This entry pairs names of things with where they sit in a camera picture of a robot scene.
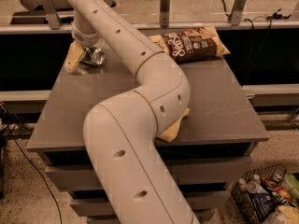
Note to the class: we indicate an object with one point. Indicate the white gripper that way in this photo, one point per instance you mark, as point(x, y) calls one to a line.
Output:
point(84, 37)

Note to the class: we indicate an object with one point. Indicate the green soda can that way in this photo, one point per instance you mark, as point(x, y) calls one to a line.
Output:
point(94, 56)

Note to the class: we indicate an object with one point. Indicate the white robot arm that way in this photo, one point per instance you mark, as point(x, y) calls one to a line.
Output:
point(119, 132)

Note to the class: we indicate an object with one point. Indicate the black office chair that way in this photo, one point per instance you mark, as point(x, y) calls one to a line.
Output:
point(35, 13)

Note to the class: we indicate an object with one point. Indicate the brown chip bag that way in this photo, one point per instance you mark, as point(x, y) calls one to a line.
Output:
point(191, 45)

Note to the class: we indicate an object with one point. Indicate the yellow sponge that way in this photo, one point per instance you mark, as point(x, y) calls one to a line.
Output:
point(171, 133)

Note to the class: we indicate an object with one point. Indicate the grey drawer cabinet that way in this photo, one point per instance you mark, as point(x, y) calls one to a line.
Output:
point(219, 110)

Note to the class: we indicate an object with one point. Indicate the clear water bottle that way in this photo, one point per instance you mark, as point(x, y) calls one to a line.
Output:
point(254, 186)

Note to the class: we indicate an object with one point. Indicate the blue snack package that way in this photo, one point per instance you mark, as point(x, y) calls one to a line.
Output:
point(263, 204)

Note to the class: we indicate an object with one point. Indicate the green package in basket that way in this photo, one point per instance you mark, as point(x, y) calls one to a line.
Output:
point(291, 184)

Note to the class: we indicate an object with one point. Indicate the metal bracket left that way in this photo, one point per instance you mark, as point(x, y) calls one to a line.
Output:
point(51, 15)

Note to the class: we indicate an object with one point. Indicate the metal bracket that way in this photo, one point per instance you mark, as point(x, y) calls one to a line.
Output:
point(236, 13)
point(51, 15)
point(164, 13)

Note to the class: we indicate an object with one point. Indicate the metal bracket middle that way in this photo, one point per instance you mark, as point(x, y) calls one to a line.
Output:
point(164, 13)

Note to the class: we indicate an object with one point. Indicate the metal bracket right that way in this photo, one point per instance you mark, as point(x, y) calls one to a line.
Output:
point(236, 13)

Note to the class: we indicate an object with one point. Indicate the wire basket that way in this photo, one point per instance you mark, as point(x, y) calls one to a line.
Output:
point(241, 196)

